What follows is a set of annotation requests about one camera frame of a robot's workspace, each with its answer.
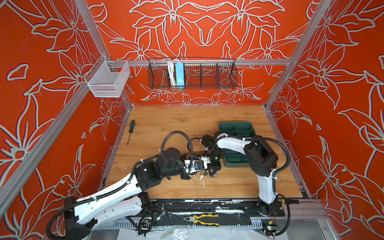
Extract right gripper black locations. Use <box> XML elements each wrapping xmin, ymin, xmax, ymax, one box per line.
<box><xmin>205</xmin><ymin>149</ymin><xmax>223</xmax><ymax>176</ymax></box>

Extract green plastic divided tray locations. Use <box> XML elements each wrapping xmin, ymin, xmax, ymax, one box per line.
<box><xmin>218</xmin><ymin>122</ymin><xmax>256</xmax><ymax>168</ymax></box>

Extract beige argyle sock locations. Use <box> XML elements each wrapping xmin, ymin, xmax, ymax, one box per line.
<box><xmin>200</xmin><ymin>169</ymin><xmax>218</xmax><ymax>178</ymax></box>

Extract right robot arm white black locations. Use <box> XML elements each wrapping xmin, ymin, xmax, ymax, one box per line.
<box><xmin>201</xmin><ymin>132</ymin><xmax>291</xmax><ymax>217</ymax></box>

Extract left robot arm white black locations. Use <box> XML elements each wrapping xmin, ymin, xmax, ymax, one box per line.
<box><xmin>46</xmin><ymin>148</ymin><xmax>195</xmax><ymax>240</ymax></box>

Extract light blue box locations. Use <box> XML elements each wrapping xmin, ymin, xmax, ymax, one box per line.
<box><xmin>175</xmin><ymin>62</ymin><xmax>185</xmax><ymax>89</ymax></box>

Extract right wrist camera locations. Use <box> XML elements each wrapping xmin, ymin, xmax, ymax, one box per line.
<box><xmin>198</xmin><ymin>154</ymin><xmax>211</xmax><ymax>164</ymax></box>

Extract green handle screwdriver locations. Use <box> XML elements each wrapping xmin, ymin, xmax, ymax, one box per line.
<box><xmin>127</xmin><ymin>120</ymin><xmax>136</xmax><ymax>145</ymax></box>

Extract yellow handle pliers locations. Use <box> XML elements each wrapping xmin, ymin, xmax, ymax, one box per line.
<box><xmin>182</xmin><ymin>213</ymin><xmax>220</xmax><ymax>227</ymax></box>

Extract black wire wall basket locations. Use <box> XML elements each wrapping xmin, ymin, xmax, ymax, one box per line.
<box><xmin>148</xmin><ymin>58</ymin><xmax>239</xmax><ymax>90</ymax></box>

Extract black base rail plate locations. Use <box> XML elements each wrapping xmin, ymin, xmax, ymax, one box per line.
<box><xmin>124</xmin><ymin>197</ymin><xmax>286</xmax><ymax>218</ymax></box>

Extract white cable bundle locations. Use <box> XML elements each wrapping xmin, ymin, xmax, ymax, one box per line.
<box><xmin>167</xmin><ymin>59</ymin><xmax>177</xmax><ymax>87</ymax></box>

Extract white slotted cable duct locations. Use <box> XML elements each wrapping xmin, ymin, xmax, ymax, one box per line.
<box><xmin>110</xmin><ymin>219</ymin><xmax>263</xmax><ymax>231</ymax></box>

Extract white wire mesh basket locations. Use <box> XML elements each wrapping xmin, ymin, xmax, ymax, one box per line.
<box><xmin>85</xmin><ymin>56</ymin><xmax>131</xmax><ymax>98</ymax></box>

